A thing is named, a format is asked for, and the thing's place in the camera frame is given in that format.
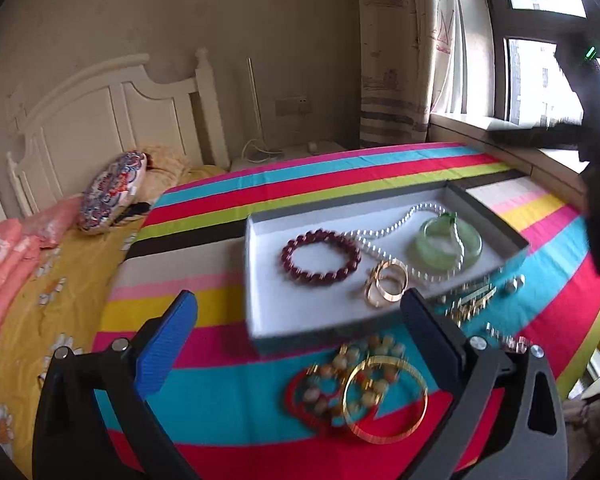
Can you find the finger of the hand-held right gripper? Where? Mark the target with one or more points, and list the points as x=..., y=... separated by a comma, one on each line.
x=540, y=136

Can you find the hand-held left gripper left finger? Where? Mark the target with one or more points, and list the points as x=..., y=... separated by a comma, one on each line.
x=164, y=347

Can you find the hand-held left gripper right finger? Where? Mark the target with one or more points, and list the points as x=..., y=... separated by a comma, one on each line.
x=422, y=327

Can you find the gold hair clips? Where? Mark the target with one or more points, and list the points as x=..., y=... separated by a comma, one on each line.
x=472, y=300

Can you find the grey pearl pendant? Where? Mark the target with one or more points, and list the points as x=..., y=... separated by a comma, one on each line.
x=514, y=283

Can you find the gold bangle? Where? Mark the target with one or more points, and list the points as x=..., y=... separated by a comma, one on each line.
x=380, y=438

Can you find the grey cardboard box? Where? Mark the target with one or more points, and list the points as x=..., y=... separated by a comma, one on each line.
x=300, y=305

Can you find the windowsill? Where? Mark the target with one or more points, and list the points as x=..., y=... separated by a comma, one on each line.
x=480, y=127

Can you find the window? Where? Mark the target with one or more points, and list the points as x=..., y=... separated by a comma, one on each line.
x=535, y=75

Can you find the green jade pendant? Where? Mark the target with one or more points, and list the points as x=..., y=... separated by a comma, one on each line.
x=472, y=252

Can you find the striped colourful blanket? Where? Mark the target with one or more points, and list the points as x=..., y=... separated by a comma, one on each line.
x=260, y=395

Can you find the yellow floral bedsheet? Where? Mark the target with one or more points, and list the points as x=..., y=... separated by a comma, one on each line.
x=55, y=320

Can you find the printed curtain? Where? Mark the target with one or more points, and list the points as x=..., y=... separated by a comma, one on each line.
x=405, y=50

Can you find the patterned round pillow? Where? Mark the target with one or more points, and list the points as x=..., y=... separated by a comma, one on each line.
x=110, y=192

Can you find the pink quilt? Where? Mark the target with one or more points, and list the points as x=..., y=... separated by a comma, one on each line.
x=5, y=270

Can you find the beige pillow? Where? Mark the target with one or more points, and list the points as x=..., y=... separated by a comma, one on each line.
x=170, y=160

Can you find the white nightstand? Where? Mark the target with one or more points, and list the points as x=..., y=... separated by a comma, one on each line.
x=290, y=155

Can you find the white wooden headboard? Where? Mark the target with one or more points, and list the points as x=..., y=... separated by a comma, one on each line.
x=80, y=115

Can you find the white thin rod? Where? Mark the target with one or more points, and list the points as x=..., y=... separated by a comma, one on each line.
x=254, y=105

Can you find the wall socket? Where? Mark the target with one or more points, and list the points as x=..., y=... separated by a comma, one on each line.
x=292, y=105

